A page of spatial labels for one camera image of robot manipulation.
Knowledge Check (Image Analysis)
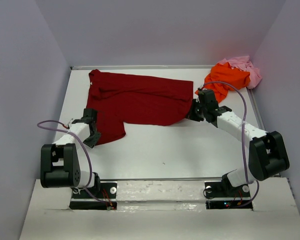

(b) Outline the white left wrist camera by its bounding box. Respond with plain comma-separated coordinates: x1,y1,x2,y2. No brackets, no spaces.
66,118,75,129

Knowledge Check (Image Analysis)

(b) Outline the orange t shirt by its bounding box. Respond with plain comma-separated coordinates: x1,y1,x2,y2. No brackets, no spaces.
204,62,250,103

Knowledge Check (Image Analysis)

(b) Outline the dark red t shirt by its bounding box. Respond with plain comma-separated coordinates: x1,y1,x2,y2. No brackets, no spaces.
86,69,194,145

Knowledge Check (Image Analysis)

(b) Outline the white front board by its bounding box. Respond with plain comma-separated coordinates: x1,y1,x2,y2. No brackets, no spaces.
20,178,300,240

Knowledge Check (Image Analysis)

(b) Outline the white rail at table edge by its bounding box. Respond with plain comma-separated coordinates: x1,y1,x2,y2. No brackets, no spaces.
70,65,213,71

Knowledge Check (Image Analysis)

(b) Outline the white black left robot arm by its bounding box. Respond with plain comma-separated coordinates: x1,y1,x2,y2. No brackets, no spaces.
37,108,101,198

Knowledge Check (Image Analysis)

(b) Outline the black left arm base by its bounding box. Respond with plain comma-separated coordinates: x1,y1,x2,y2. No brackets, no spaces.
69,181,118,211

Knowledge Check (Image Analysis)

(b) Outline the pink t shirt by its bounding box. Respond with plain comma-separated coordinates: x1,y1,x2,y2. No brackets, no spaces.
218,55,263,89

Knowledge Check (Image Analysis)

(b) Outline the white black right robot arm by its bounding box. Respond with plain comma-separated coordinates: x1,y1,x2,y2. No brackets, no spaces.
187,89,290,196

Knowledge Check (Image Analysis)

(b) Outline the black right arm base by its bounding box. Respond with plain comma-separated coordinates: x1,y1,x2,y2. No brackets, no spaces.
202,178,253,210

